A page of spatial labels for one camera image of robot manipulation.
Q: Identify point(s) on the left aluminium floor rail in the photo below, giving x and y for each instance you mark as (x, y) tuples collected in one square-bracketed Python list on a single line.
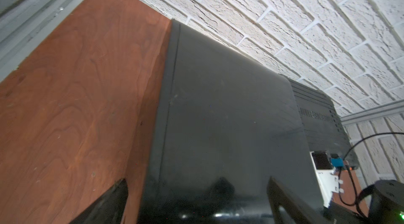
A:
[(26, 26)]

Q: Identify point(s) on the black drawer cabinet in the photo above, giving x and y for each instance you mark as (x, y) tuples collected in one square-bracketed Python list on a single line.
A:
[(225, 125)]

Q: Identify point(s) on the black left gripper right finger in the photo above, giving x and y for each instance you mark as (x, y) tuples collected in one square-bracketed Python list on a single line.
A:
[(280, 196)]

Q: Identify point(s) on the black plastic tool case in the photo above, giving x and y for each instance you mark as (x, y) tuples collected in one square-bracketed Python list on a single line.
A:
[(322, 126)]

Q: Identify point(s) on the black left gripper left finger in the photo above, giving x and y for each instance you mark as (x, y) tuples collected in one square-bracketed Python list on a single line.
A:
[(108, 208)]

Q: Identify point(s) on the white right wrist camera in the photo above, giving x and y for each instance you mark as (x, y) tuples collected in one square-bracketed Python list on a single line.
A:
[(325, 172)]

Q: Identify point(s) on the aluminium corner frame post right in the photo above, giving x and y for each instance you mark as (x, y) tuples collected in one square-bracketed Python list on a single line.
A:
[(394, 108)]

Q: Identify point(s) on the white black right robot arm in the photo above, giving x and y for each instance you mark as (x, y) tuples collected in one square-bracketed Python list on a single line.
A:
[(386, 207)]

